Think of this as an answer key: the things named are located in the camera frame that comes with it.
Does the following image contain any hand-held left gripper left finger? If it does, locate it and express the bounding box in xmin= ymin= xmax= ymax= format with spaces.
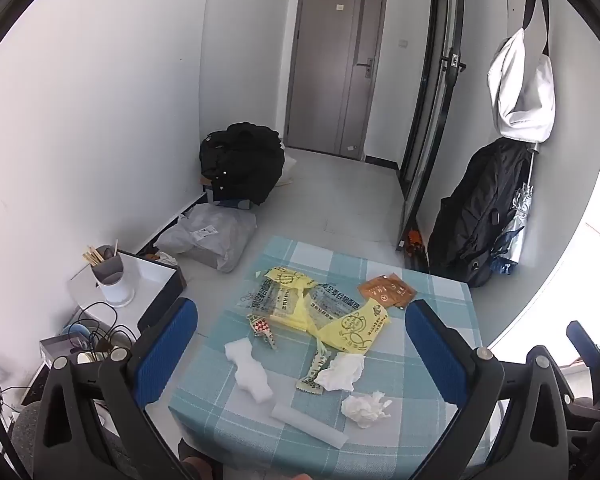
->
xmin=31 ymin=297 xmax=199 ymax=480

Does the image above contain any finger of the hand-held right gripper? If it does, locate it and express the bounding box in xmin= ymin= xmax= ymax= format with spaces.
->
xmin=566 ymin=320 xmax=600 ymax=413

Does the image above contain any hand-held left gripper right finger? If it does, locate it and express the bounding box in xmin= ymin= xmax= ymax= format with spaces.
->
xmin=404 ymin=300 xmax=581 ymax=480

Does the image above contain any white tissue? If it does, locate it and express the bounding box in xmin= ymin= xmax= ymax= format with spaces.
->
xmin=341 ymin=391 xmax=392 ymax=429
xmin=224 ymin=337 xmax=275 ymax=403
xmin=314 ymin=352 xmax=366 ymax=392

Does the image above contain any yellow printed plastic bag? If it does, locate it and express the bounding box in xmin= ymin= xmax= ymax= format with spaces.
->
xmin=237 ymin=266 xmax=321 ymax=333
xmin=304 ymin=282 xmax=392 ymax=354

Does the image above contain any red checked snack wrapper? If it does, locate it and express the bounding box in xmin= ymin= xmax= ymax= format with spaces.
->
xmin=246 ymin=312 xmax=280 ymax=351

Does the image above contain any green yellow snack wrapper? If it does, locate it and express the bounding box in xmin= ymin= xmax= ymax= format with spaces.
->
xmin=295 ymin=345 xmax=342 ymax=396

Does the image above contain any white box with black rim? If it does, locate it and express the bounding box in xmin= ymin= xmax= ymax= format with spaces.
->
xmin=67 ymin=250 xmax=188 ymax=332

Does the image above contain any grey utensil holder cup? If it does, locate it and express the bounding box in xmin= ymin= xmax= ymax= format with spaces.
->
xmin=91 ymin=249 xmax=136 ymax=308

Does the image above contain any table with checked cloth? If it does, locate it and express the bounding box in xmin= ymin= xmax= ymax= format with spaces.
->
xmin=167 ymin=235 xmax=483 ymax=480

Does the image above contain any person's leg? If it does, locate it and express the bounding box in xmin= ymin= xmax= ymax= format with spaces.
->
xmin=177 ymin=437 xmax=313 ymax=480

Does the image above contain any orange black object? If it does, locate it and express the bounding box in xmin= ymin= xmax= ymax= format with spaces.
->
xmin=400 ymin=227 xmax=426 ymax=257

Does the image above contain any grey plastic bag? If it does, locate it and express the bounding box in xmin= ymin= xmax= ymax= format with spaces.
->
xmin=155 ymin=202 xmax=258 ymax=273

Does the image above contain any silver folded umbrella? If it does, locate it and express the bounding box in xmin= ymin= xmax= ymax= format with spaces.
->
xmin=490 ymin=142 xmax=538 ymax=276

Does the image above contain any black hanging backpack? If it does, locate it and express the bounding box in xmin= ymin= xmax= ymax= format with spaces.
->
xmin=427 ymin=137 xmax=531 ymax=288

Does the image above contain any grey chair seat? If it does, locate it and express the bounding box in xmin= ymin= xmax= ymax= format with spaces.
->
xmin=10 ymin=404 xmax=131 ymax=480

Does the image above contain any black bag on floor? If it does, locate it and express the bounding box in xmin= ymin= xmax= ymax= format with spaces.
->
xmin=199 ymin=122 xmax=286 ymax=206

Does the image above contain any white pillow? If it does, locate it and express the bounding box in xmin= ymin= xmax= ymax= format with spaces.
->
xmin=279 ymin=142 xmax=299 ymax=187

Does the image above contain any black framed sliding door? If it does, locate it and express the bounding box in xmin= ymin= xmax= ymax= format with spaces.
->
xmin=397 ymin=0 xmax=468 ymax=256

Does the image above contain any white hanging bag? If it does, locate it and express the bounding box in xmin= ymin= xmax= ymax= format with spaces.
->
xmin=486 ymin=0 xmax=555 ymax=144

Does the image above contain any grey room door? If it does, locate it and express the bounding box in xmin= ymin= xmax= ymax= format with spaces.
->
xmin=285 ymin=0 xmax=388 ymax=161

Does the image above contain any tangle of black cables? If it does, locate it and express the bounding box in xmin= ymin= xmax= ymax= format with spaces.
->
xmin=62 ymin=302 xmax=138 ymax=362

